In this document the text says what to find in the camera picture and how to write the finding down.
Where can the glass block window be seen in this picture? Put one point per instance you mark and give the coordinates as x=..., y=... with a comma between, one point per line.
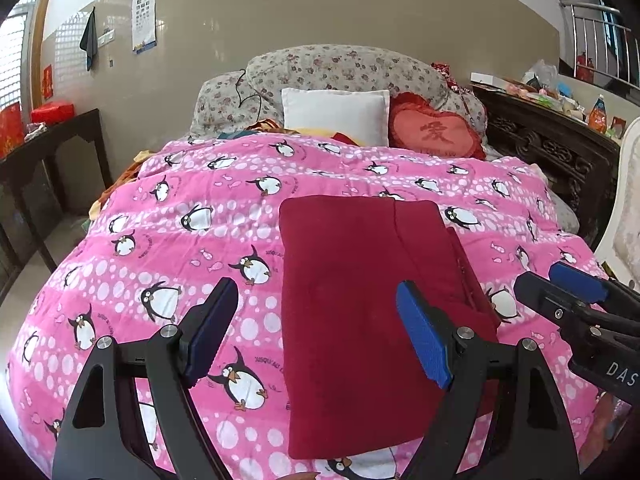
x=67, y=60

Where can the red patterned bag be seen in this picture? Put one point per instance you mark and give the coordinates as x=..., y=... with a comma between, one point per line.
x=447, y=77

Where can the small grey floral cushion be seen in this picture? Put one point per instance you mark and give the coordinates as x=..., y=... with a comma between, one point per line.
x=220, y=100

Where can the flat red box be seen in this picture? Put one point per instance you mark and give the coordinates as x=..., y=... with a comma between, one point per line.
x=52, y=112

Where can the colourful cloth pile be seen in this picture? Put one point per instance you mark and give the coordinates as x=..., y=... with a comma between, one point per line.
x=260, y=129

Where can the orange cloth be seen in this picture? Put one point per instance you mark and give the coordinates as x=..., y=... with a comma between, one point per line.
x=112, y=185

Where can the dark red garment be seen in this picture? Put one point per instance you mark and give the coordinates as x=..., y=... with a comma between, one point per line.
x=350, y=310

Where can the dark carved wooden cabinet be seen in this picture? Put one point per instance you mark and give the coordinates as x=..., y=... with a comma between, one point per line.
x=550, y=160

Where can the flat white box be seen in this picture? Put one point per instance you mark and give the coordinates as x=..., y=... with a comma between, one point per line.
x=487, y=78

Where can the large grey floral cushion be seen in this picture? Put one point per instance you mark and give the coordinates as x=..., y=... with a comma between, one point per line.
x=340, y=67

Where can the metal stair railing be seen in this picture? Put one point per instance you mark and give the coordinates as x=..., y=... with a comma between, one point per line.
x=600, y=7

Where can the yellow cloth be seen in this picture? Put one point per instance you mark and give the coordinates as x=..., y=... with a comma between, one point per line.
x=315, y=132

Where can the eye chart wall poster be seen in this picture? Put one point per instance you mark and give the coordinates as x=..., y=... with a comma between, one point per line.
x=144, y=10

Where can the orange bottle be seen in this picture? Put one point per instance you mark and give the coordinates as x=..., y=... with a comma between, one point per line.
x=597, y=117

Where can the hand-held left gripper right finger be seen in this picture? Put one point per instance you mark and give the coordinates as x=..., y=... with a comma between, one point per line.
x=425, y=340

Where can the red heart cushion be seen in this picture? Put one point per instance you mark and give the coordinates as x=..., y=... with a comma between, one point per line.
x=430, y=135

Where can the dark hanging towel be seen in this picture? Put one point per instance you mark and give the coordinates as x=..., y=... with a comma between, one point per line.
x=89, y=40

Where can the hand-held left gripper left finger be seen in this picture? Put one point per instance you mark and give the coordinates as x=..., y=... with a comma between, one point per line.
x=207, y=335

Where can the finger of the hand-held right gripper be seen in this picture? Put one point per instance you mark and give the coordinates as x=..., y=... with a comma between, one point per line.
x=575, y=280
x=540, y=295

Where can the red gift bag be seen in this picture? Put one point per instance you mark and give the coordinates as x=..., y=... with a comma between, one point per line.
x=10, y=130

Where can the red wall hanging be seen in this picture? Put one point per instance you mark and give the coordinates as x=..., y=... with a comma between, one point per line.
x=48, y=82

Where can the clear plastic bag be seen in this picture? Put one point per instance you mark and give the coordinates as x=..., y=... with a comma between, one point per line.
x=542, y=72

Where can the pink penguin print blanket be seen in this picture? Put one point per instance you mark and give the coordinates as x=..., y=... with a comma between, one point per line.
x=150, y=240

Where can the dark wooden side table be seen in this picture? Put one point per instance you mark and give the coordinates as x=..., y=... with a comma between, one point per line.
x=50, y=135

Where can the white upholstered chair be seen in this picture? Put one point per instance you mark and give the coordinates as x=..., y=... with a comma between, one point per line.
x=625, y=220

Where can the white pillow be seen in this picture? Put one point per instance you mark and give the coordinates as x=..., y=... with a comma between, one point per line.
x=335, y=110

